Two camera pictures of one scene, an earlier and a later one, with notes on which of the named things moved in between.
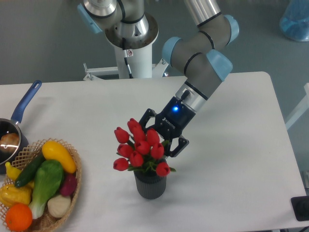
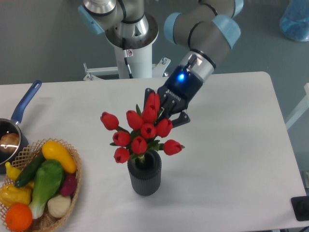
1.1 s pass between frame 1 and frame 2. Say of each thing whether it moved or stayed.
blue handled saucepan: stayed
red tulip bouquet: moved
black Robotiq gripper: moved
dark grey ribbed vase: moved
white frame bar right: stayed
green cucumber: stayed
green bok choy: stayed
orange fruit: stayed
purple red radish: stayed
